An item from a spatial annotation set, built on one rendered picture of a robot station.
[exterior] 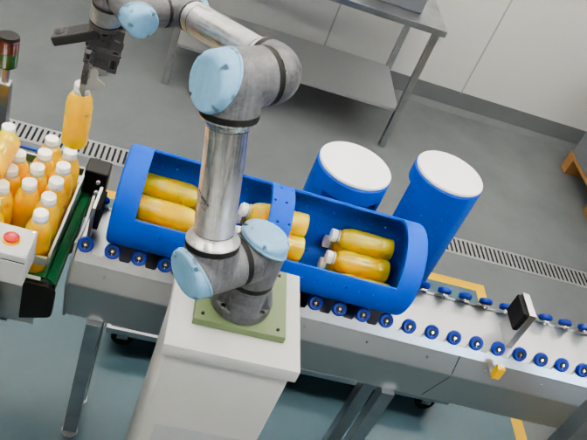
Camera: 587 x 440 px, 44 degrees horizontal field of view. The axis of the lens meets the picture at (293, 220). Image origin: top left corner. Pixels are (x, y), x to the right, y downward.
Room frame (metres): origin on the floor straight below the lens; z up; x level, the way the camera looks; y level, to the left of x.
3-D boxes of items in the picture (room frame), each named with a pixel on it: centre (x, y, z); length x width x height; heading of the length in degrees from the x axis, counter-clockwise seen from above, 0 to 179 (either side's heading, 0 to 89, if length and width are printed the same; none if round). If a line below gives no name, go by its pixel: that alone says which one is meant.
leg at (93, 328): (1.45, 0.44, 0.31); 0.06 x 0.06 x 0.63; 13
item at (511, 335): (1.81, -0.77, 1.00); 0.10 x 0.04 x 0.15; 13
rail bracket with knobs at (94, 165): (1.69, 0.61, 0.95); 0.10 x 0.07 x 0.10; 13
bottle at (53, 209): (1.39, 0.62, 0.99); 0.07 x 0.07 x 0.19
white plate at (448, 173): (2.48, -0.49, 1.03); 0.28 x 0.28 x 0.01
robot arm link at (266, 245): (1.23, 0.04, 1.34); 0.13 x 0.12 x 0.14; 142
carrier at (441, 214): (2.48, -0.49, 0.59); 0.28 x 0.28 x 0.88
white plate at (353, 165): (2.25, -0.13, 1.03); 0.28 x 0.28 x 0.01
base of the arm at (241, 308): (1.23, 0.04, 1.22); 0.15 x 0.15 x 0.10
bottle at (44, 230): (1.32, 0.60, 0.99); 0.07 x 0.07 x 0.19
